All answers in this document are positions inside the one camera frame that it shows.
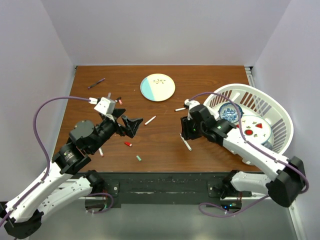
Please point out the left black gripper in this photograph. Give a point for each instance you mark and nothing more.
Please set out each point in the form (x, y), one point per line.
(131, 124)

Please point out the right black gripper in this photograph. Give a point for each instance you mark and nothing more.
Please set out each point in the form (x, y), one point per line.
(185, 122)

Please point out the red pen cap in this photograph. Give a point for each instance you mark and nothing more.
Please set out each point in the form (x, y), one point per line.
(128, 144)

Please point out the white pen red tip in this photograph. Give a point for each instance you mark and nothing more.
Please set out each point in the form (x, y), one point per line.
(150, 120)

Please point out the white pen green tip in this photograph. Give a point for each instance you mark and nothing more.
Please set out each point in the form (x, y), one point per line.
(185, 142)

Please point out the white pen pink tip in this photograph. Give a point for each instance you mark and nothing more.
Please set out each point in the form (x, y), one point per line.
(101, 152)

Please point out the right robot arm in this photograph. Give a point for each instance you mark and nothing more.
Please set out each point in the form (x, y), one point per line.
(282, 178)

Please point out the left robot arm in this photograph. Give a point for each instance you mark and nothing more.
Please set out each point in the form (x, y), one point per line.
(23, 215)

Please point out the white pen black tip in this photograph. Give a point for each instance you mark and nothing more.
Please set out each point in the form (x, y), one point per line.
(180, 109)

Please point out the purple pen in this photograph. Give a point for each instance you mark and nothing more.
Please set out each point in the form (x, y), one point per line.
(96, 83)

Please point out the blue patterned bowl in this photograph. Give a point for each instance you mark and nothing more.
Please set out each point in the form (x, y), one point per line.
(230, 112)

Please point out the cream and teal plate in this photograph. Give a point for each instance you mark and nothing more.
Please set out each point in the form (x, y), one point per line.
(157, 87)

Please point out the white plastic dish basket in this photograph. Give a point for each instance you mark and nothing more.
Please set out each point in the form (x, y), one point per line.
(257, 103)

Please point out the watermelon pattern plate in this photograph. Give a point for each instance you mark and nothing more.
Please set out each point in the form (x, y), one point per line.
(256, 129)

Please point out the grey cup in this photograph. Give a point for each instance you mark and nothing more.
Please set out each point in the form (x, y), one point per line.
(268, 145)

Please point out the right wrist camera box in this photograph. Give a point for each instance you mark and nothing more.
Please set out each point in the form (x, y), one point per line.
(190, 103)

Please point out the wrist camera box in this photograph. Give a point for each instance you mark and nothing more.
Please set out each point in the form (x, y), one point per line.
(105, 106)
(190, 103)

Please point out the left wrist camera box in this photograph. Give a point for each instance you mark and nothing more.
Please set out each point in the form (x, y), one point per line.
(105, 106)

